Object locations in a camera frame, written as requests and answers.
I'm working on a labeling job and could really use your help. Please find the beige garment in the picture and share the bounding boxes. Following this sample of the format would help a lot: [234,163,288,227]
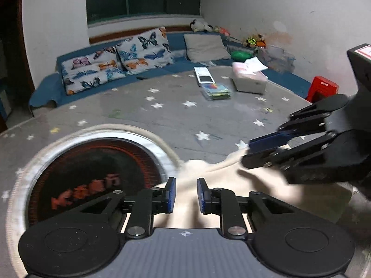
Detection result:
[123,146,353,234]

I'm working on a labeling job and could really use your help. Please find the blue sofa cushion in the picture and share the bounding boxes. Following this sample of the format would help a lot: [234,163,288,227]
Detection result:
[28,31,312,108]

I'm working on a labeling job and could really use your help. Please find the colourful packet stack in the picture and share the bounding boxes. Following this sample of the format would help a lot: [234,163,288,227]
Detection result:
[202,83,233,101]

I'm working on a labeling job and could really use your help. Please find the round red electric heater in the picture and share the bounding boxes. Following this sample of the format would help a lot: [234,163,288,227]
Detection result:
[9,123,182,268]

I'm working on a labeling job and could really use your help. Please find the clear plastic storage box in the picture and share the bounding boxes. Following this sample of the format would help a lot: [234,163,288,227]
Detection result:
[257,45,296,73]

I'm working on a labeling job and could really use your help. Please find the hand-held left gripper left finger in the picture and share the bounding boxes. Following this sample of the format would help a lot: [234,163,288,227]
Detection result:
[76,177,177,238]

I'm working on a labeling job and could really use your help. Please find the white paper sheet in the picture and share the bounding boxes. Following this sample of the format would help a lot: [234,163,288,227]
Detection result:
[244,57,269,72]

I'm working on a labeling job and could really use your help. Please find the green bag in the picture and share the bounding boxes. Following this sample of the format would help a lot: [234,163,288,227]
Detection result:
[230,50,254,61]

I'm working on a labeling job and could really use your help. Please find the pink and white tissue box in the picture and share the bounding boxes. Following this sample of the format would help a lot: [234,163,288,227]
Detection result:
[231,61,268,95]

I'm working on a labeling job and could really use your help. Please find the plain grey pillow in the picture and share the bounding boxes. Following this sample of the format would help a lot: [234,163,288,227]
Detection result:
[183,33,232,63]

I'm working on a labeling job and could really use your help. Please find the white tablet device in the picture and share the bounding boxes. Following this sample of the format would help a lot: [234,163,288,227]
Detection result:
[194,66,215,85]

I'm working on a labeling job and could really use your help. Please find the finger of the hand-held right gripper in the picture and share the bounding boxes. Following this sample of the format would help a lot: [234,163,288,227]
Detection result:
[249,102,331,152]
[241,131,349,172]

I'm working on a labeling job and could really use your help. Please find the square butterfly-print pillow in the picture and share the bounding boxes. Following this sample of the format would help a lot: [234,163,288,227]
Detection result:
[115,26,176,75]

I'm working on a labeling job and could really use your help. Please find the wide butterfly-print pillow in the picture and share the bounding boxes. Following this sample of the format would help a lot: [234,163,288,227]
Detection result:
[61,46,127,96]

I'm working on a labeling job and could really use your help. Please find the white and black plush toy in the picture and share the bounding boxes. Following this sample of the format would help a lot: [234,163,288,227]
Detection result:
[189,19,215,33]

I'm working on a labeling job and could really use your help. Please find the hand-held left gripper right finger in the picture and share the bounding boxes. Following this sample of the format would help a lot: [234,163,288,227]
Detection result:
[197,177,297,238]

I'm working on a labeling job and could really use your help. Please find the red plastic stool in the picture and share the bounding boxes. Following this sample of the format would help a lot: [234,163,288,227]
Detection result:
[306,76,339,103]

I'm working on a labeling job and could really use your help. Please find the grey star-print table cover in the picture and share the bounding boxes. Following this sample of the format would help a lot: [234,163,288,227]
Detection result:
[0,65,371,278]

